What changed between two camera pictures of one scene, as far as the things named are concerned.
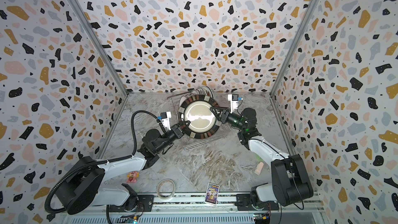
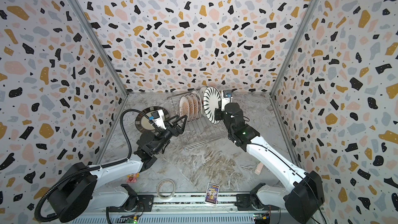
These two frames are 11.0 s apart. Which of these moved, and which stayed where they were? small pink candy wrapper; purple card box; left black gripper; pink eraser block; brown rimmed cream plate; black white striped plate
Moved: black white striped plate; brown rimmed cream plate
Stayed: left black gripper; pink eraser block; small pink candy wrapper; purple card box
